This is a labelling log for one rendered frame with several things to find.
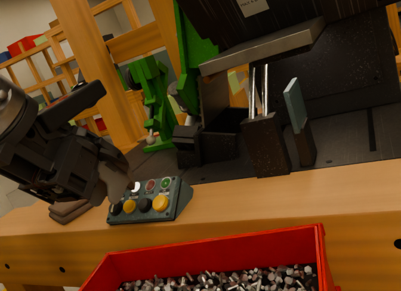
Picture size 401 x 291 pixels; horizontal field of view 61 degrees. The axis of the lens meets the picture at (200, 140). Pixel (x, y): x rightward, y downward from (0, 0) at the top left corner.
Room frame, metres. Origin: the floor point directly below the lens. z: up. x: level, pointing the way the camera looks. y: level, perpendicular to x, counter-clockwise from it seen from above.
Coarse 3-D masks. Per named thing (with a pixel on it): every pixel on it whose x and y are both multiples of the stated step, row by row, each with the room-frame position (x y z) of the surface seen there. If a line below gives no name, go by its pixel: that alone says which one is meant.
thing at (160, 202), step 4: (156, 196) 0.55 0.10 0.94; (160, 196) 0.54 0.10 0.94; (164, 196) 0.54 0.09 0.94; (156, 200) 0.54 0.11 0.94; (160, 200) 0.53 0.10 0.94; (164, 200) 0.53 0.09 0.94; (152, 204) 0.54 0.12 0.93; (156, 204) 0.53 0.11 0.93; (160, 204) 0.53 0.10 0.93; (164, 204) 0.53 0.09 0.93; (156, 208) 0.53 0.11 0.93; (160, 208) 0.53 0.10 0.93; (164, 208) 0.53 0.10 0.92
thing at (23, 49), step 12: (36, 36) 6.65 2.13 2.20; (60, 36) 6.00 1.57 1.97; (12, 48) 6.71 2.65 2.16; (24, 48) 6.55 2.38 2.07; (36, 48) 6.31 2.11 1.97; (0, 60) 6.93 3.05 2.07; (12, 60) 6.66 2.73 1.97; (48, 60) 6.90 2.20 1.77; (12, 72) 7.51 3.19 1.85; (36, 72) 6.56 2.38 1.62; (60, 72) 6.30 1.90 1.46; (36, 84) 6.58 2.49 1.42; (48, 84) 6.37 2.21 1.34; (60, 84) 6.91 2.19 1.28; (48, 96) 6.57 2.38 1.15; (60, 96) 6.46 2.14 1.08; (96, 120) 6.69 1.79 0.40; (108, 132) 5.96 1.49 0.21
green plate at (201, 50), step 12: (180, 12) 0.70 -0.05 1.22; (180, 24) 0.70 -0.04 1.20; (180, 36) 0.70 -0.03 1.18; (192, 36) 0.70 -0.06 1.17; (180, 48) 0.71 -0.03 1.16; (192, 48) 0.71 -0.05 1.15; (204, 48) 0.69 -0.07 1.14; (216, 48) 0.68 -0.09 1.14; (180, 60) 0.71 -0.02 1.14; (192, 60) 0.71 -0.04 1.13; (204, 60) 0.70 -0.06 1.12; (192, 72) 0.73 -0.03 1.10
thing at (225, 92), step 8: (224, 72) 0.87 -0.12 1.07; (200, 80) 0.73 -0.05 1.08; (216, 80) 0.82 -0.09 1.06; (224, 80) 0.87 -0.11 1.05; (200, 88) 0.73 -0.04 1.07; (208, 88) 0.77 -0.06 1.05; (216, 88) 0.81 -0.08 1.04; (224, 88) 0.87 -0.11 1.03; (200, 96) 0.74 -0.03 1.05; (208, 96) 0.77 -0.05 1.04; (216, 96) 0.81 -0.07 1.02; (224, 96) 0.87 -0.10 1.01; (200, 104) 0.74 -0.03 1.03; (208, 104) 0.77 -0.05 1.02; (216, 104) 0.81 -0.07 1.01; (224, 104) 0.86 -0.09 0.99; (208, 112) 0.77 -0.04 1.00; (216, 112) 0.81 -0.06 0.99; (208, 120) 0.77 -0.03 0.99
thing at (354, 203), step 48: (240, 192) 0.53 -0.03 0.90; (288, 192) 0.48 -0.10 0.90; (336, 192) 0.43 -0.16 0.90; (384, 192) 0.39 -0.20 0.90; (0, 240) 0.76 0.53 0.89; (48, 240) 0.68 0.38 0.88; (96, 240) 0.61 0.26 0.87; (144, 240) 0.55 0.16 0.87; (336, 240) 0.38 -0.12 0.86; (384, 240) 0.36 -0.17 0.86; (384, 288) 0.36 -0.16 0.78
